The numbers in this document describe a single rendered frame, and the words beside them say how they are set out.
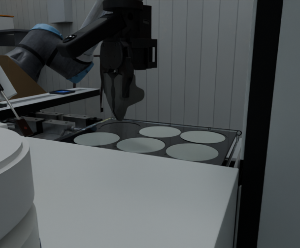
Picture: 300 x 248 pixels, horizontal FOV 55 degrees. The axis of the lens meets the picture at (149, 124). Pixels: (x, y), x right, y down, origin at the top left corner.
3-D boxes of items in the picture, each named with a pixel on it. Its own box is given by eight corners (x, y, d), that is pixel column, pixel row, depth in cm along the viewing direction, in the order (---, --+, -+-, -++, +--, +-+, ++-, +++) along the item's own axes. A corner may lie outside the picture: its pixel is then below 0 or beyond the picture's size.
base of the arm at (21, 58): (-11, 61, 106) (6, 42, 110) (21, 87, 116) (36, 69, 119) (8, 59, 96) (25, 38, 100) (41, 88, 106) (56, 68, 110)
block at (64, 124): (76, 132, 76) (75, 121, 75) (67, 136, 73) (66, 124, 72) (51, 129, 79) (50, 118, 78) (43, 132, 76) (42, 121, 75)
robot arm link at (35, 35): (16, 52, 113) (36, 28, 119) (47, 72, 117) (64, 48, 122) (16, 38, 103) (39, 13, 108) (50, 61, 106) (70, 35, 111)
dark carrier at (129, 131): (236, 134, 69) (236, 132, 68) (205, 202, 38) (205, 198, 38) (111, 121, 82) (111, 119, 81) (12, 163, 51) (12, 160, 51)
